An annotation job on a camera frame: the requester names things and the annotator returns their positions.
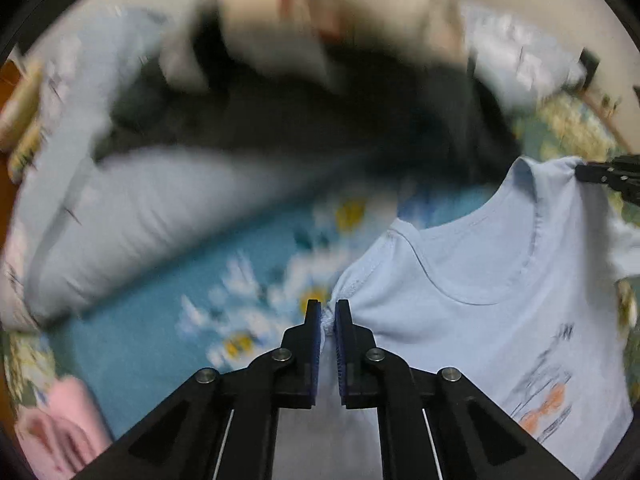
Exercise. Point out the light blue floral duvet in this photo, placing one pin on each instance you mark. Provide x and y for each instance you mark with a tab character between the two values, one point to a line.
81	230

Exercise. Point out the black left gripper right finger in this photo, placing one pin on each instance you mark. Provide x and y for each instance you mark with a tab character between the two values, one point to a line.
371	377

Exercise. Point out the dark grey garment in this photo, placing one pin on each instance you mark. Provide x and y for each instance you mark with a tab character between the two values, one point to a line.
428	119

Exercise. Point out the pink garment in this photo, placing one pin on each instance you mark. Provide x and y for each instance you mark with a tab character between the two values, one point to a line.
62	436

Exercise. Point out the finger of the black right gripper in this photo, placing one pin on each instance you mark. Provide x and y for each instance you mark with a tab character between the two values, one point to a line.
594	172

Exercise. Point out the teal floral bed blanket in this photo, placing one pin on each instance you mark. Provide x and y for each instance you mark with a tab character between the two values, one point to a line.
224	303

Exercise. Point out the yellow floral pillow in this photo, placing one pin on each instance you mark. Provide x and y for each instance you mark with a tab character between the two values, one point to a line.
20	122

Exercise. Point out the light blue t-shirt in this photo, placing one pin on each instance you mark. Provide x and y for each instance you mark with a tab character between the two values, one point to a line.
521	296

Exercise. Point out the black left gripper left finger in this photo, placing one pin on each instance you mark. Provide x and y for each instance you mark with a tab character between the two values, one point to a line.
285	378

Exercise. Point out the beige fuzzy garment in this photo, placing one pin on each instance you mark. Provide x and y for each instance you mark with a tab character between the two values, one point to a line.
286	36

